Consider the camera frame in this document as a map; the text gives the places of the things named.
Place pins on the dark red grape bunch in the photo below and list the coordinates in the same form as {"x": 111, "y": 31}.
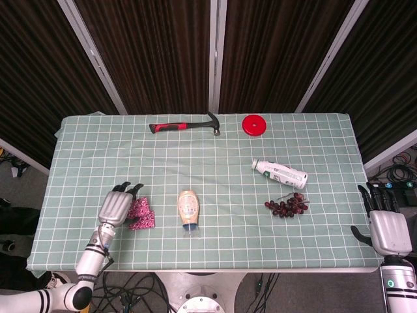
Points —
{"x": 288, "y": 207}

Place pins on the white green-print plastic bottle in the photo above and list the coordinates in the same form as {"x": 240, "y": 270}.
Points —
{"x": 281, "y": 173}

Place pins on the red black claw hammer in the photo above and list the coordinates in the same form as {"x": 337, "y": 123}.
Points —
{"x": 172, "y": 126}

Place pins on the grey aluminium partition rail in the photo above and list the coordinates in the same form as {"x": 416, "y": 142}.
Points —
{"x": 391, "y": 150}
{"x": 23, "y": 155}

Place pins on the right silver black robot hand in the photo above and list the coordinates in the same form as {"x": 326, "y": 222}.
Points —
{"x": 389, "y": 229}

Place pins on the dark ribbed partition panel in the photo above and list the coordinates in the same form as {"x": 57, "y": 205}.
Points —
{"x": 153, "y": 55}
{"x": 36, "y": 71}
{"x": 378, "y": 75}
{"x": 277, "y": 55}

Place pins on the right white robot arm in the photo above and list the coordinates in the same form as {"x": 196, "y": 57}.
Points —
{"x": 400, "y": 283}

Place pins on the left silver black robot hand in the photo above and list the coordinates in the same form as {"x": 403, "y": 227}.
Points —
{"x": 115, "y": 208}

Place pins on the beige squeeze sauce bottle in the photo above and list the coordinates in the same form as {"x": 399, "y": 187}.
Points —
{"x": 188, "y": 208}

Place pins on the grey aluminium partition post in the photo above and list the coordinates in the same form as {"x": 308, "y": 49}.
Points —
{"x": 332, "y": 55}
{"x": 216, "y": 55}
{"x": 94, "y": 58}

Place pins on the black box with round stickers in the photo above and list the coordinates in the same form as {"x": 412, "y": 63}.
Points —
{"x": 407, "y": 195}

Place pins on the white silver robot base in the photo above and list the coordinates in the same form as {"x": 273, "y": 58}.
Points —
{"x": 202, "y": 293}

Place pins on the green checkered tablecloth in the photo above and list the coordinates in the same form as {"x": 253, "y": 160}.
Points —
{"x": 208, "y": 156}

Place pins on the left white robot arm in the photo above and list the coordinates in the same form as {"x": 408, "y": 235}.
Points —
{"x": 91, "y": 261}

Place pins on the red round disc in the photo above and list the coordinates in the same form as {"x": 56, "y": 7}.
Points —
{"x": 254, "y": 125}

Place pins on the black white sneaker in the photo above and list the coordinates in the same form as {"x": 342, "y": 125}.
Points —
{"x": 60, "y": 280}

